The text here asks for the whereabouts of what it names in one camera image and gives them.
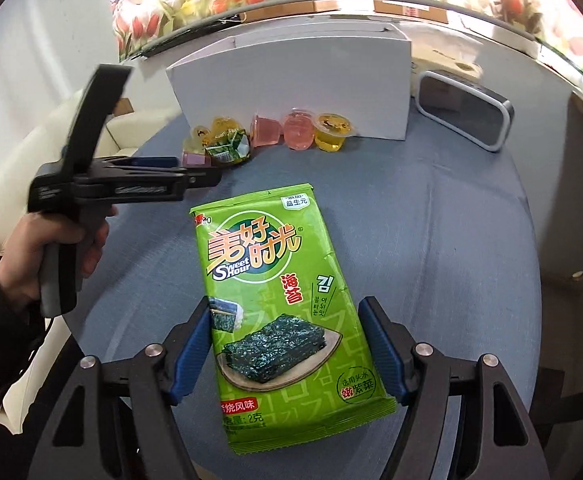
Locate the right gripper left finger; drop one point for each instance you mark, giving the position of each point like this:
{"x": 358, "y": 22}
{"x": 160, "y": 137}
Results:
{"x": 115, "y": 420}

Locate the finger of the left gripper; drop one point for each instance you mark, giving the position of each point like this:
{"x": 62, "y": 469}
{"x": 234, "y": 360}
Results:
{"x": 198, "y": 177}
{"x": 162, "y": 162}

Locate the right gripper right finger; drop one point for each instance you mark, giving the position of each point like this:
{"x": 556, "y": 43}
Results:
{"x": 469, "y": 408}

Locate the small green seaweed snack bag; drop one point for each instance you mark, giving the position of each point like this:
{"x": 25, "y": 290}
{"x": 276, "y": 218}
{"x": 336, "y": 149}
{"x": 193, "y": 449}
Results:
{"x": 229, "y": 147}

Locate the large green seaweed snack bag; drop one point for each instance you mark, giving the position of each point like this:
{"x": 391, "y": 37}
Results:
{"x": 293, "y": 364}

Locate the person's left hand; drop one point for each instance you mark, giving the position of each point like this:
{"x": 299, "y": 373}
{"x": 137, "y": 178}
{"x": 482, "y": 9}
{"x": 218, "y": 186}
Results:
{"x": 23, "y": 254}

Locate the pale yellow jelly cup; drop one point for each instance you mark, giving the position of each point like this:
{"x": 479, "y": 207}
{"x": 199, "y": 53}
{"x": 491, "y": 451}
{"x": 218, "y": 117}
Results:
{"x": 198, "y": 139}

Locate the orange yellow jelly cup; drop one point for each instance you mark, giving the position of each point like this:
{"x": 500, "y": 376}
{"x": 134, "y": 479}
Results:
{"x": 220, "y": 125}

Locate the pink jelly cup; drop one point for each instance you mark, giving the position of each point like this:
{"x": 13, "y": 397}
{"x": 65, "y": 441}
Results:
{"x": 265, "y": 131}
{"x": 298, "y": 130}

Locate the white cardboard box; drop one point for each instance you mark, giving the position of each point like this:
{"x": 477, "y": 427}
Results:
{"x": 360, "y": 70}

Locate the white framed black tray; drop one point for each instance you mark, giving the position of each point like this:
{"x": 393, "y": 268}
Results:
{"x": 469, "y": 109}

